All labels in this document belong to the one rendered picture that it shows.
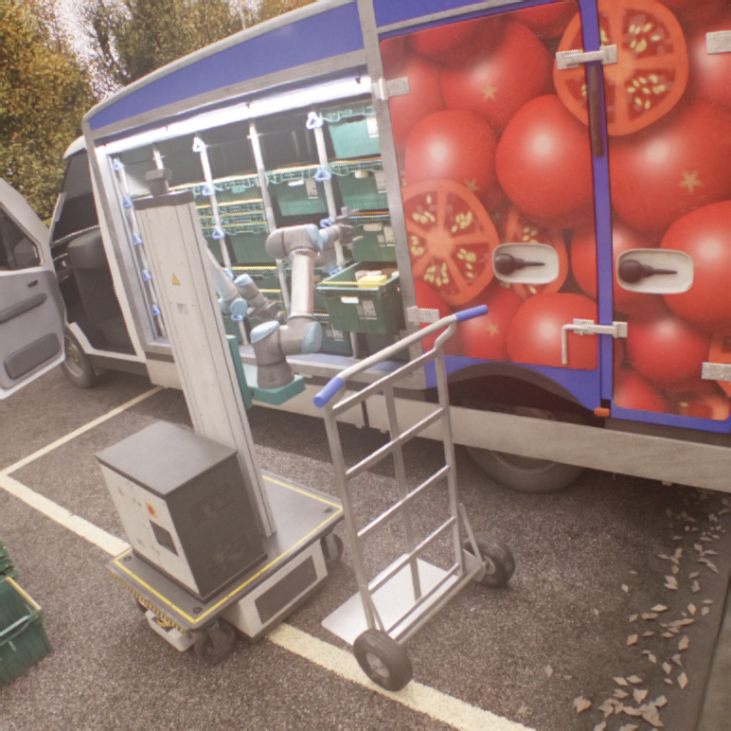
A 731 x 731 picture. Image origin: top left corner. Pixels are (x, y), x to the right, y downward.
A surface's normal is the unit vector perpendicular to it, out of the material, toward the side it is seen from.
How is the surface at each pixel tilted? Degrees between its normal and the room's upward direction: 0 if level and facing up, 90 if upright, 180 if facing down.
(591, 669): 0
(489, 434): 90
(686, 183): 90
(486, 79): 90
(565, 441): 90
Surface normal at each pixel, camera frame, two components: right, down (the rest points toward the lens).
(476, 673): -0.16, -0.91
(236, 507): 0.74, 0.15
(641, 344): -0.58, 0.40
